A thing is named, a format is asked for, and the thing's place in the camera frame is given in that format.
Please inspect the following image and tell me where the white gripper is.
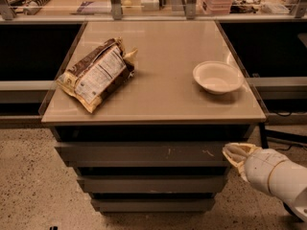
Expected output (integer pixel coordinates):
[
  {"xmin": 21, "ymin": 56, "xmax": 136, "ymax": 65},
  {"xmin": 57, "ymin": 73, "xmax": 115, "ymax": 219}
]
[{"xmin": 222, "ymin": 143, "xmax": 288, "ymax": 195}]

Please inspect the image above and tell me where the grey top drawer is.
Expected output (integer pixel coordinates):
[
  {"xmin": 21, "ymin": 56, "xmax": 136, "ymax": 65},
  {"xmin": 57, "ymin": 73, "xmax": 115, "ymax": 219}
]
[{"xmin": 55, "ymin": 142, "xmax": 229, "ymax": 168}]

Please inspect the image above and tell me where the grey drawer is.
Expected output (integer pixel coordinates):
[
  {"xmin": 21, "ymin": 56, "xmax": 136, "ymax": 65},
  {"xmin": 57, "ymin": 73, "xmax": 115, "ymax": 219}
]
[
  {"xmin": 91, "ymin": 198, "xmax": 215, "ymax": 213},
  {"xmin": 55, "ymin": 142, "xmax": 229, "ymax": 168},
  {"xmin": 77, "ymin": 175, "xmax": 226, "ymax": 194}
]

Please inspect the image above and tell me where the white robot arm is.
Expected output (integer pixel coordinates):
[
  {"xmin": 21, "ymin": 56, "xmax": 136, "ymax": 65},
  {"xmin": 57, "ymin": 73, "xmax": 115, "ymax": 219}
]
[{"xmin": 223, "ymin": 143, "xmax": 307, "ymax": 221}]

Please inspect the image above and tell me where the grey middle drawer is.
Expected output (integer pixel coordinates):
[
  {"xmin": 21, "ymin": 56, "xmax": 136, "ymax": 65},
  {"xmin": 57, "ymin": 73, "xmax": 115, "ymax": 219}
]
[{"xmin": 77, "ymin": 175, "xmax": 226, "ymax": 194}]

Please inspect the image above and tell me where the grey drawer cabinet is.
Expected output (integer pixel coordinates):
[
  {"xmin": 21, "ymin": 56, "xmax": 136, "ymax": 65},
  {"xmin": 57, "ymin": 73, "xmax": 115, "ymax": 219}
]
[{"xmin": 42, "ymin": 21, "xmax": 266, "ymax": 200}]

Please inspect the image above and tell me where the grey bottom drawer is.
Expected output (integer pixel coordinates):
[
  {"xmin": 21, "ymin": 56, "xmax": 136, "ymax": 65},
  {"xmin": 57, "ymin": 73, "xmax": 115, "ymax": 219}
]
[{"xmin": 91, "ymin": 198, "xmax": 215, "ymax": 213}]

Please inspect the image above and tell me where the white paper bowl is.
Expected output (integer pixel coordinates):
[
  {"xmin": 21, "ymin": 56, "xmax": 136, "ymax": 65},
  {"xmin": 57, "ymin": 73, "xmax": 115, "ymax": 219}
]
[{"xmin": 193, "ymin": 61, "xmax": 245, "ymax": 95}]

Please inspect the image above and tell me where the brown yellow snack bag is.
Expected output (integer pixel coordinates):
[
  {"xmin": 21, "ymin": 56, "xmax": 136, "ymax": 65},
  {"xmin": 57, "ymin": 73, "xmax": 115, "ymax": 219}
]
[{"xmin": 57, "ymin": 37, "xmax": 138, "ymax": 113}]

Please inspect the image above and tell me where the purple booklet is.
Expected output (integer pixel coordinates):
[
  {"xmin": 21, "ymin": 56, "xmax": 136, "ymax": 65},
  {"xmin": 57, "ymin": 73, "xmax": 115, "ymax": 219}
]
[{"xmin": 74, "ymin": 1, "xmax": 111, "ymax": 14}]

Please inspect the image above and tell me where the coiled black spring tool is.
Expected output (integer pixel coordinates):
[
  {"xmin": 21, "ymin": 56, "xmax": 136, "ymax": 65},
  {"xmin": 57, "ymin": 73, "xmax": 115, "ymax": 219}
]
[{"xmin": 23, "ymin": 0, "xmax": 51, "ymax": 15}]

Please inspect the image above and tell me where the black floor cable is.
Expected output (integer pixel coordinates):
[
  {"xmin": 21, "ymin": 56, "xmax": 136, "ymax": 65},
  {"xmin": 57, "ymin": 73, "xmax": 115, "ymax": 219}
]
[{"xmin": 274, "ymin": 143, "xmax": 301, "ymax": 152}]

